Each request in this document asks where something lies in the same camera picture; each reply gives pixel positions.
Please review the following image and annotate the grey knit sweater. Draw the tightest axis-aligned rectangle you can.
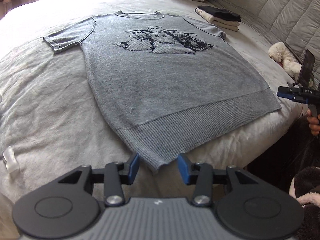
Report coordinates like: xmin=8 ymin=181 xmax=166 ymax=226
xmin=44 ymin=11 xmax=280 ymax=170

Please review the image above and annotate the person's right hand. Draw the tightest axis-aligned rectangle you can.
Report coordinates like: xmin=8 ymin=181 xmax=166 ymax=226
xmin=306 ymin=109 xmax=320 ymax=136

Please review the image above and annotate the black phone on stand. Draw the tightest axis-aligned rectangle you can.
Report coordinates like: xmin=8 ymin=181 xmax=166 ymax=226
xmin=297 ymin=49 xmax=316 ymax=87

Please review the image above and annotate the white plush toy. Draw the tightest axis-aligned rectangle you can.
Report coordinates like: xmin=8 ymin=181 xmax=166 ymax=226
xmin=268 ymin=42 xmax=314 ymax=87

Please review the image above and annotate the grey quilted headboard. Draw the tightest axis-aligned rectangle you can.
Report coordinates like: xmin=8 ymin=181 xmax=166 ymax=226
xmin=208 ymin=0 xmax=320 ymax=87

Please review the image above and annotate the folded cream garment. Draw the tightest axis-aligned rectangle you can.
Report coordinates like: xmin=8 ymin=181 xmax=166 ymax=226
xmin=195 ymin=8 xmax=240 ymax=31

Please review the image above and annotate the dark fuzzy pink-trimmed garment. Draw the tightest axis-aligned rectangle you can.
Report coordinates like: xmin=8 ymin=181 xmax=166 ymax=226
xmin=289 ymin=166 xmax=319 ymax=239

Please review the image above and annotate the folded black garment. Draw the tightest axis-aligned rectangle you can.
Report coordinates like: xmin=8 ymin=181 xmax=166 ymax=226
xmin=197 ymin=5 xmax=241 ymax=22

